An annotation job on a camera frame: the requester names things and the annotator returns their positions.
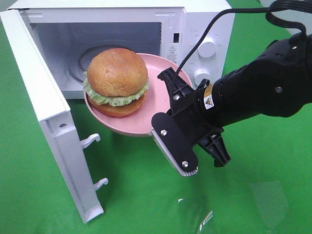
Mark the white microwave oven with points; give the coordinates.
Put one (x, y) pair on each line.
(166, 28)

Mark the white microwave knob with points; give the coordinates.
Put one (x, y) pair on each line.
(201, 74)
(207, 48)

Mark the white microwave door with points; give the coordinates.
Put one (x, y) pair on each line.
(54, 117)

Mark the lower white microwave knob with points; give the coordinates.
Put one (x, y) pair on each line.
(201, 74)

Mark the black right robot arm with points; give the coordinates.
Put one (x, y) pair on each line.
(277, 83)

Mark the pink plate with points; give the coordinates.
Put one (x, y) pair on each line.
(138, 124)

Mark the upper white microwave knob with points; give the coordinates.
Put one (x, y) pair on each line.
(207, 48)

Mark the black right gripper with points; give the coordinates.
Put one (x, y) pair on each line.
(187, 109)

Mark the burger with lettuce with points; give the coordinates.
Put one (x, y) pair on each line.
(117, 82)

